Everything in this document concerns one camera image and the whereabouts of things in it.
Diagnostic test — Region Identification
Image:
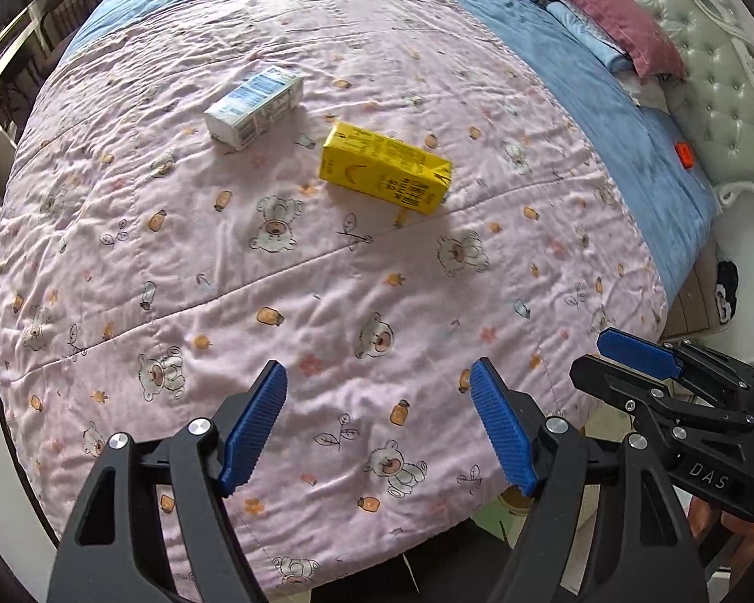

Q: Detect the dark chair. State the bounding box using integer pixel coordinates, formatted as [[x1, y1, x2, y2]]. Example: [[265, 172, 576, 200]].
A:
[[0, 0, 115, 133]]

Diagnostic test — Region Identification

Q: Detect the yellow drink carton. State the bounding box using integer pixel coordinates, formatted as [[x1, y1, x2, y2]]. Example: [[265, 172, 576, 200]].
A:
[[318, 121, 453, 215]]

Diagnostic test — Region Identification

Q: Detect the tufted grey-green headboard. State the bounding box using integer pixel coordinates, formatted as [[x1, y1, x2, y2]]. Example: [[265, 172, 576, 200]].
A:
[[584, 0, 754, 202]]

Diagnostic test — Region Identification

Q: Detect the person's right hand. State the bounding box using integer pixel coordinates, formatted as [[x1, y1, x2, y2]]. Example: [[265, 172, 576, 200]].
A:
[[688, 495, 754, 579]]

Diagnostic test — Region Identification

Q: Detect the white and blue carton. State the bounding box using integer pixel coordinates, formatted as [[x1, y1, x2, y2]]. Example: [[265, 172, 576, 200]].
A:
[[203, 66, 306, 152]]

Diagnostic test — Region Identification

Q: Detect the black and white slipper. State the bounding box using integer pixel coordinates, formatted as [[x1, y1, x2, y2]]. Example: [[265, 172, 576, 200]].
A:
[[713, 260, 740, 326]]

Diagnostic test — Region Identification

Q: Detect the maroon pillow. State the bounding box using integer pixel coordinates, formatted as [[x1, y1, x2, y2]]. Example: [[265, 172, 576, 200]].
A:
[[543, 0, 686, 79]]

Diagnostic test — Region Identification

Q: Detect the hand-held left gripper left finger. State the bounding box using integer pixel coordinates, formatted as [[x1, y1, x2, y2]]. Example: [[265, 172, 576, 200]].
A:
[[47, 359, 288, 603]]

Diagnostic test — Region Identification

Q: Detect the blue blanket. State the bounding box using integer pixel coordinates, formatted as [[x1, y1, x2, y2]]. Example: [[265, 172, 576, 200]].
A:
[[63, 0, 720, 303]]

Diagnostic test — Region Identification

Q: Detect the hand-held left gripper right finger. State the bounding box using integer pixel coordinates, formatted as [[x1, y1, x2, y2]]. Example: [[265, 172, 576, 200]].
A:
[[469, 357, 711, 603]]

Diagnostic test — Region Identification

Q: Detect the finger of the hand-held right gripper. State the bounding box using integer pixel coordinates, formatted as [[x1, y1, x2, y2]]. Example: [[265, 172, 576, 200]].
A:
[[597, 328, 754, 406], [569, 355, 754, 447]]

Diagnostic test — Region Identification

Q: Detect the pink bear-print blanket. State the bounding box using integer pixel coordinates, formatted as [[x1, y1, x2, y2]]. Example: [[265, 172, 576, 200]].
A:
[[0, 0, 670, 591]]

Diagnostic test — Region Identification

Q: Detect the blue pillow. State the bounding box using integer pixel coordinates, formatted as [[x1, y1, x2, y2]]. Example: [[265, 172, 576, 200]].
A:
[[543, 0, 635, 73]]

